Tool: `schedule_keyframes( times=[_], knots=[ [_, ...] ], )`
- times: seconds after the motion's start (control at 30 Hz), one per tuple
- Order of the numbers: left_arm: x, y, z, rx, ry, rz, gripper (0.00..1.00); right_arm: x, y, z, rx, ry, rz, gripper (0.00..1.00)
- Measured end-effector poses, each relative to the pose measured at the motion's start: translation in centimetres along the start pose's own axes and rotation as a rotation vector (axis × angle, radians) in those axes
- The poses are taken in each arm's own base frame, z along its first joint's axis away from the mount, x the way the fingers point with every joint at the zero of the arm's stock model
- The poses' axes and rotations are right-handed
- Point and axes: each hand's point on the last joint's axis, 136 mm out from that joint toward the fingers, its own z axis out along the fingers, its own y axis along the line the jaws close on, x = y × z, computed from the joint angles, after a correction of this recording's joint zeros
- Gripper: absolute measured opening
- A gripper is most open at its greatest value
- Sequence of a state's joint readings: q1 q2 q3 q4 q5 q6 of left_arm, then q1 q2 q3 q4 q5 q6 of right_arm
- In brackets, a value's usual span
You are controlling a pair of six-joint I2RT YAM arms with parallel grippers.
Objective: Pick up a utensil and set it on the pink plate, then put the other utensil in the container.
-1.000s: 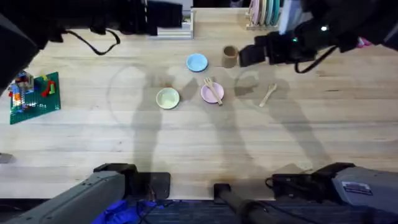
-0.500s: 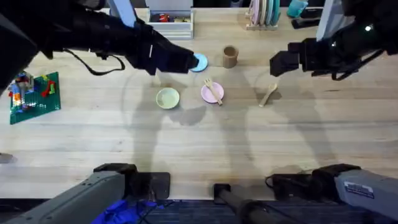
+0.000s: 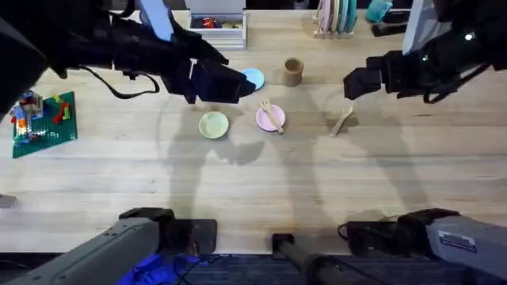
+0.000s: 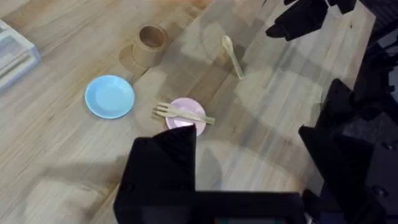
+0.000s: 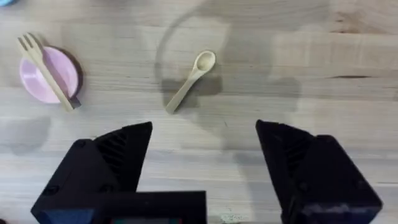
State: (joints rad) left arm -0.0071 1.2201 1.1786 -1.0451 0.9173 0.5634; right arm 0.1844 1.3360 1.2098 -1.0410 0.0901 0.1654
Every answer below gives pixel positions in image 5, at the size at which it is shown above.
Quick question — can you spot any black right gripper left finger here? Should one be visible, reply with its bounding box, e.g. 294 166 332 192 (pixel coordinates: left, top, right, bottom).
30 121 154 224

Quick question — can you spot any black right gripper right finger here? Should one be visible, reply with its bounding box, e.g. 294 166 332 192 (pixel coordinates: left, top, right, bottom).
255 119 384 224

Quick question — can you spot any pink plate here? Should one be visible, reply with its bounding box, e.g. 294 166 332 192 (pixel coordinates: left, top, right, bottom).
19 45 84 105

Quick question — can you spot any wooden fork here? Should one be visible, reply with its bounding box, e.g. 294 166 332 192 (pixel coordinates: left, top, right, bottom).
17 32 82 112

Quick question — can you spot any wooden spoon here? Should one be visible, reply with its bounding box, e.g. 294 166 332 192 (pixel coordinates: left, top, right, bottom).
165 50 216 115

